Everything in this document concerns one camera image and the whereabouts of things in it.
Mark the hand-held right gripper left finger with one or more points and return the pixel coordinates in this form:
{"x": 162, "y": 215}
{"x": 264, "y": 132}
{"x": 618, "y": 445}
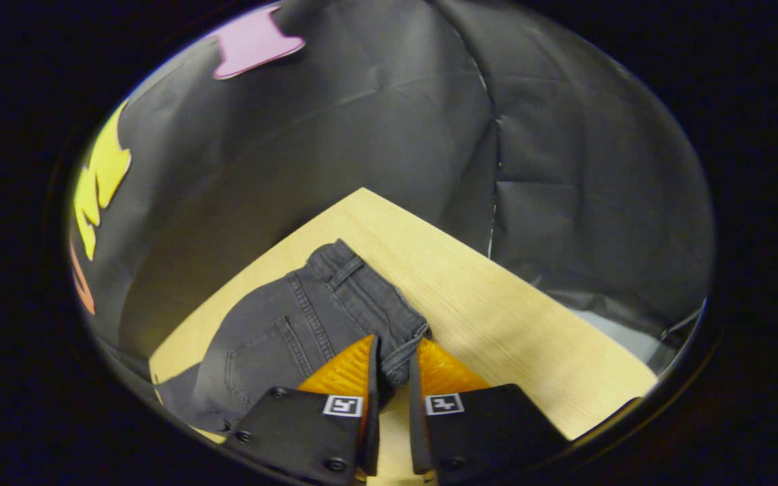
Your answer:
{"x": 371, "y": 432}

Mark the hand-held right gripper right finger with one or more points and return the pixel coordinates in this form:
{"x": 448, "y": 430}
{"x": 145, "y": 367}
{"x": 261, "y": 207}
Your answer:
{"x": 417, "y": 432}

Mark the dark grey jeans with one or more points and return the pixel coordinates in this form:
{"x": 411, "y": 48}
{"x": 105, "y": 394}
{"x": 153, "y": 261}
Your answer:
{"x": 281, "y": 331}

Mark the black backdrop cloth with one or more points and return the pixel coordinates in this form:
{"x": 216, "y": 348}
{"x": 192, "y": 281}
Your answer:
{"x": 362, "y": 135}

